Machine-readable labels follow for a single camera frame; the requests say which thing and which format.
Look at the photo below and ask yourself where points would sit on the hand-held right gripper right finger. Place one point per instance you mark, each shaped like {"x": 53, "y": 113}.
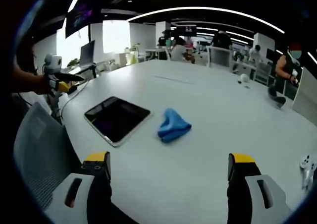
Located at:
{"x": 250, "y": 184}

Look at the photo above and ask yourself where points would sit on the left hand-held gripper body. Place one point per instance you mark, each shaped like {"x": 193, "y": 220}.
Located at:
{"x": 52, "y": 65}

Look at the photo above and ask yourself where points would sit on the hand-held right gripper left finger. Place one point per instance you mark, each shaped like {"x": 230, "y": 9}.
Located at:
{"x": 97, "y": 182}

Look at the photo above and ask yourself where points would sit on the black tablet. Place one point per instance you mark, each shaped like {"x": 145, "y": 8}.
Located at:
{"x": 117, "y": 120}

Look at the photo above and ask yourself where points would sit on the blue cleaning cloth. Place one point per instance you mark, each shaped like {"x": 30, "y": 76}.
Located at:
{"x": 172, "y": 125}

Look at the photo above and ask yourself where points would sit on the computer monitor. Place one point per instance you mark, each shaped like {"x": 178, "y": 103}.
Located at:
{"x": 87, "y": 52}

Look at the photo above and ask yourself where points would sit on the hanging dark screen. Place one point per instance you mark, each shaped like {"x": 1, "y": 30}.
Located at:
{"x": 78, "y": 20}

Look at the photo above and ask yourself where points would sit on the white game controller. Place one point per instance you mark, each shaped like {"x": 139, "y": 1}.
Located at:
{"x": 307, "y": 170}

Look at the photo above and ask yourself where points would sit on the grey mesh office chair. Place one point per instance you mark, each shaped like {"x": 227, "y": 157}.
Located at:
{"x": 42, "y": 157}

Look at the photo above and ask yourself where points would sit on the dark shoe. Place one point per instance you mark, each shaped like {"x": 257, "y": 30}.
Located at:
{"x": 277, "y": 97}

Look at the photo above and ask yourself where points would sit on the white partition panel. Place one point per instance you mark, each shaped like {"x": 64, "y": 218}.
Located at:
{"x": 305, "y": 97}

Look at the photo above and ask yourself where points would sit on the white round device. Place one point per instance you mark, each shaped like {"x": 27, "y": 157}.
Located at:
{"x": 244, "y": 78}

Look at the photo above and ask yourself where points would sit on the hanging display screen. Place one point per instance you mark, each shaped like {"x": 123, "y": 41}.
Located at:
{"x": 186, "y": 29}

